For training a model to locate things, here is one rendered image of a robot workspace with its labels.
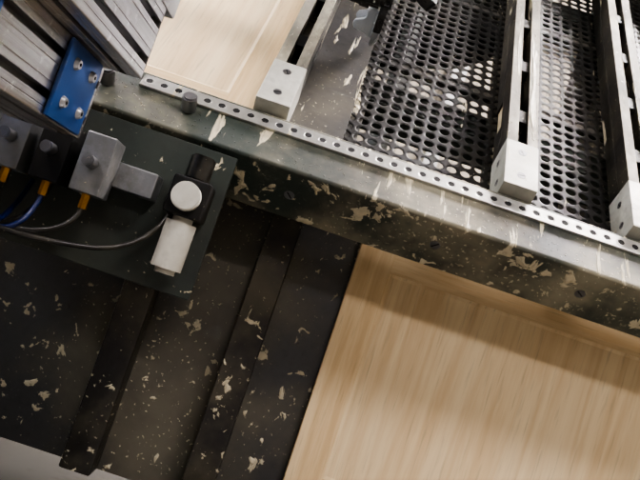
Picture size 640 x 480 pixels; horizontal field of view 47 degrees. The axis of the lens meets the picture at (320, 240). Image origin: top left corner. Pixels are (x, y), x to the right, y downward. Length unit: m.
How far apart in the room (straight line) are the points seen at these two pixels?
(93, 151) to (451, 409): 0.82
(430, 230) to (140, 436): 0.68
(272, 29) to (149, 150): 0.46
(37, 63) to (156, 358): 0.82
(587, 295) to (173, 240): 0.68
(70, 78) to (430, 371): 0.91
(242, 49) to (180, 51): 0.12
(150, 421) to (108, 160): 0.57
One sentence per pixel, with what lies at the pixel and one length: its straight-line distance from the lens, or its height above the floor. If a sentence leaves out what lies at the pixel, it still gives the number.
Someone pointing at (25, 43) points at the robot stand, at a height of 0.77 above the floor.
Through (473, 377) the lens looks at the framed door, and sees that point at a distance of 1.48.
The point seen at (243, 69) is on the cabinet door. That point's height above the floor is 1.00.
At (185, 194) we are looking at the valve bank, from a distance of 1.11.
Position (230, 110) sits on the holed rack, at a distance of 1.26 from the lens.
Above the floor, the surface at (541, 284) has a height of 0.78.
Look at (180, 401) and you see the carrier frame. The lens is 1.48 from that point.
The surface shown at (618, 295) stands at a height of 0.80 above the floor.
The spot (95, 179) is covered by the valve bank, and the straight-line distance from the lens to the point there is 1.12.
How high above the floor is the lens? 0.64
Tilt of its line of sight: 4 degrees up
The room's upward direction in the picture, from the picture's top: 19 degrees clockwise
